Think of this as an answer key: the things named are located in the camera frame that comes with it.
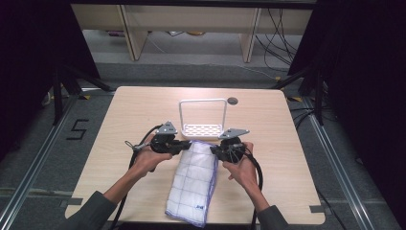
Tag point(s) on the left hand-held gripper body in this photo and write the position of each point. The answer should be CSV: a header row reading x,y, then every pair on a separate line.
x,y
164,143

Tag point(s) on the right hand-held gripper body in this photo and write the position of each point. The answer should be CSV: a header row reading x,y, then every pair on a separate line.
x,y
233,148

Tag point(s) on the white blue-checked cloth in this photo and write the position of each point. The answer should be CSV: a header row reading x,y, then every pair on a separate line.
x,y
193,185

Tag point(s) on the person's right hand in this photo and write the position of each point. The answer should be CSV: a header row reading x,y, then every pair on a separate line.
x,y
242,171

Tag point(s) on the person's left hand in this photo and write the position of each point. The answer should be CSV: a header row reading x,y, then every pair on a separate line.
x,y
145,161

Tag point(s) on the dark round table grommet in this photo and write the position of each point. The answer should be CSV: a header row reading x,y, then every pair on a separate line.
x,y
232,101

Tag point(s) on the yellow black tape piece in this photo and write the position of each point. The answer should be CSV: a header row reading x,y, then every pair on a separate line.
x,y
294,99
85,96

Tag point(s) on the black metal stand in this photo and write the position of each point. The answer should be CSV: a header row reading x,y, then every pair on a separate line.
x,y
318,96
59,96

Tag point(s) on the grey tape strip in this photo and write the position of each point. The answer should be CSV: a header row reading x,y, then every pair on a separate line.
x,y
74,202
316,209

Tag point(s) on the yellow round object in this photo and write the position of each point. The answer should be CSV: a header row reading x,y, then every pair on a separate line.
x,y
195,33

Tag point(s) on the dark curtain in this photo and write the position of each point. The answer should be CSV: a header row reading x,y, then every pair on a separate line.
x,y
367,80
32,64

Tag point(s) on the aluminium floor rail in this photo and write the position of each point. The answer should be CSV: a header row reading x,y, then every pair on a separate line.
x,y
35,163
338,166

